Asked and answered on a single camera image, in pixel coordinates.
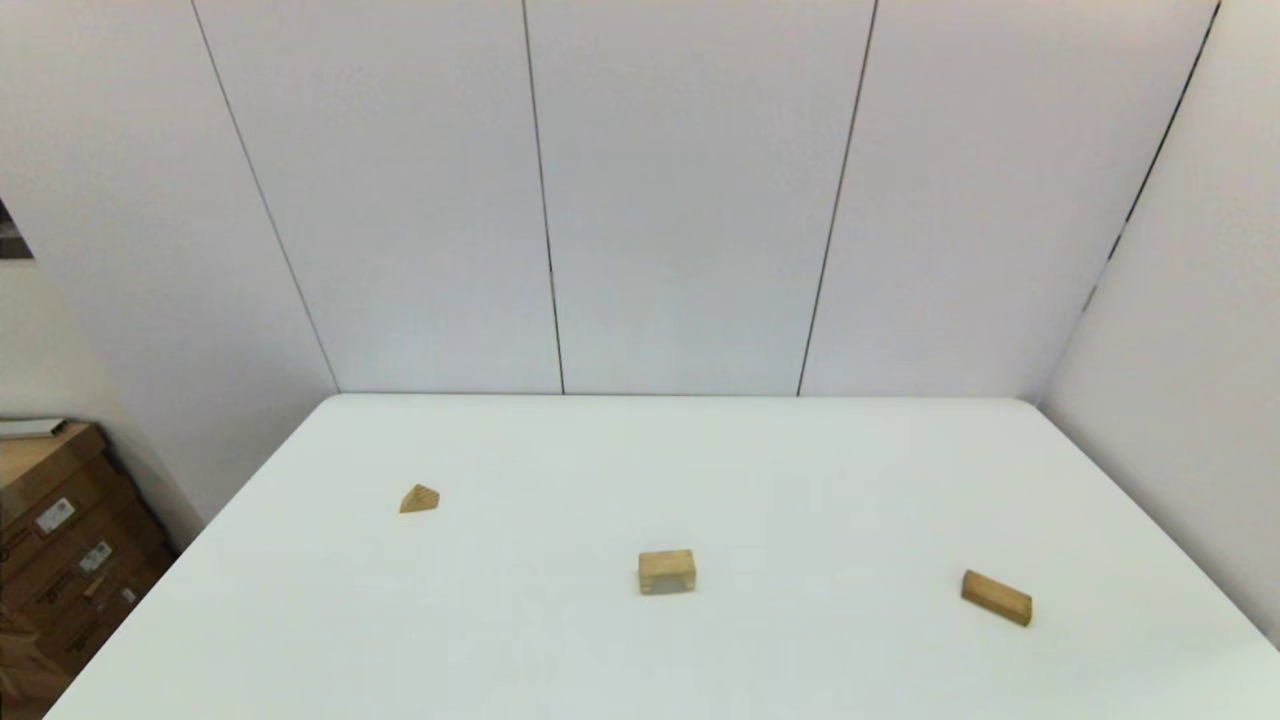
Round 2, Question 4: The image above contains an arched wooden building block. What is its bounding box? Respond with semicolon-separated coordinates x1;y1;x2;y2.
637;548;698;597

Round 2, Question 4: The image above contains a dark wall fixture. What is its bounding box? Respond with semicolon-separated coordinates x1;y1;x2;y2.
0;200;35;261

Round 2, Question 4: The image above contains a rectangular wooden building block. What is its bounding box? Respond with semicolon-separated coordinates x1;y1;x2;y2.
960;569;1034;629

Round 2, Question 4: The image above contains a brown cardboard box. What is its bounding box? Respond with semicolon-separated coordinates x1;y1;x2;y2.
0;520;181;691
0;422;141;581

